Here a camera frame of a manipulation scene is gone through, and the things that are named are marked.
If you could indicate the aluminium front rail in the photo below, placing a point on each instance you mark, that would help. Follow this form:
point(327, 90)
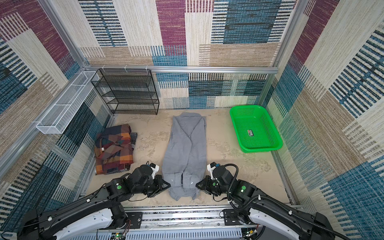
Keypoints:
point(172, 218)

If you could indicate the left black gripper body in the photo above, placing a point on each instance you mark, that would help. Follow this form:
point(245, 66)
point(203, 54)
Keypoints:
point(150, 187)

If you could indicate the green plastic basket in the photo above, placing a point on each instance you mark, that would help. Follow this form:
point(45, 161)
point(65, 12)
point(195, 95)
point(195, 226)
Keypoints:
point(255, 130)

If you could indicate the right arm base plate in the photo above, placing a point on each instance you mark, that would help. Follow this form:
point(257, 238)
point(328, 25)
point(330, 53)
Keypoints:
point(233, 217)

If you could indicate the white wire mesh tray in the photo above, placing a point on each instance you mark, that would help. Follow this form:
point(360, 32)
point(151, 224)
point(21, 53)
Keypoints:
point(58, 117)

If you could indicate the black wire shelf rack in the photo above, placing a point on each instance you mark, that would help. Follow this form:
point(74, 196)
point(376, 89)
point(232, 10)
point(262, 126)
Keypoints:
point(127, 91)

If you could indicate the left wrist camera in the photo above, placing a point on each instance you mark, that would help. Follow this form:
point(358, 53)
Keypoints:
point(155, 168)

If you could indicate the aluminium back rail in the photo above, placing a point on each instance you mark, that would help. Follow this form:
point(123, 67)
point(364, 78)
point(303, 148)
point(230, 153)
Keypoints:
point(198, 69)

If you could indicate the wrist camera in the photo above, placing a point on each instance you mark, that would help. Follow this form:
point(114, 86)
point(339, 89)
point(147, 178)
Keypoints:
point(211, 167)
point(155, 168)

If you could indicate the aluminium rail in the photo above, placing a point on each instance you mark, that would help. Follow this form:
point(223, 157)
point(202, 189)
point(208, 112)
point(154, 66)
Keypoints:
point(172, 218)
point(198, 69)

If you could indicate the folded plaid flannel shirt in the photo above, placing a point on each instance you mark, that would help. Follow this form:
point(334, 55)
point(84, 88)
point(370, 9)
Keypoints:
point(114, 150)

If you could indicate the grey long sleeve shirt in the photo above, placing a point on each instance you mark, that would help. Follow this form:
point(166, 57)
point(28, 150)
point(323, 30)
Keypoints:
point(185, 160)

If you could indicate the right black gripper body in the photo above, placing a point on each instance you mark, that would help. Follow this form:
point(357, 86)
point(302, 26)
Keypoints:
point(212, 186)

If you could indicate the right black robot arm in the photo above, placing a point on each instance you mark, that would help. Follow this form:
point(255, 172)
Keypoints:
point(253, 206)

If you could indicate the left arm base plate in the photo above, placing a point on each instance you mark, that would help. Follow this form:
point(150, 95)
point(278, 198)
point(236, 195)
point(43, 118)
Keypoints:
point(134, 220)

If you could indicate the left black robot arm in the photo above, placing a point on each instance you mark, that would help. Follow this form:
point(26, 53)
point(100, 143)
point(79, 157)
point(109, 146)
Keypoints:
point(101, 209)

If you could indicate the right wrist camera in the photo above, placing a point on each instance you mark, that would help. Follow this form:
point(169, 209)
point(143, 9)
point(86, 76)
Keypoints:
point(211, 167)

